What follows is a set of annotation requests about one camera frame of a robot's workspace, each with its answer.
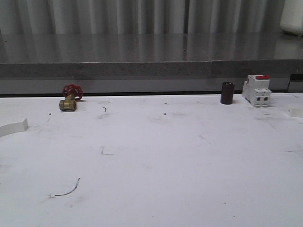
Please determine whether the white circuit breaker red switch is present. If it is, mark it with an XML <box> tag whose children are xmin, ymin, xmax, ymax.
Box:
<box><xmin>242</xmin><ymin>75</ymin><xmax>272</xmax><ymax>107</ymax></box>

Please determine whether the dark brown cylindrical coupling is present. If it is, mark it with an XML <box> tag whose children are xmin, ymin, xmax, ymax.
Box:
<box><xmin>220</xmin><ymin>82</ymin><xmax>235</xmax><ymax>105</ymax></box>

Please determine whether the brass valve red handwheel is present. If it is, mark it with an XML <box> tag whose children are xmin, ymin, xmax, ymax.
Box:
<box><xmin>59</xmin><ymin>84</ymin><xmax>83</xmax><ymax>111</ymax></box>

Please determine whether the grey stone counter slab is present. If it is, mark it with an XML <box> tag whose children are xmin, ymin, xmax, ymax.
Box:
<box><xmin>0</xmin><ymin>32</ymin><xmax>303</xmax><ymax>93</ymax></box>

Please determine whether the white container on counter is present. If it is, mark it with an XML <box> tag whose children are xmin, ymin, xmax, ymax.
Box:
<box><xmin>280</xmin><ymin>0</ymin><xmax>303</xmax><ymax>36</ymax></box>

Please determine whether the white half clamp piece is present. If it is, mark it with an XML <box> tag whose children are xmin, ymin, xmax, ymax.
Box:
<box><xmin>287</xmin><ymin>108</ymin><xmax>303</xmax><ymax>118</ymax></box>
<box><xmin>0</xmin><ymin>118</ymin><xmax>28</xmax><ymax>137</ymax></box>

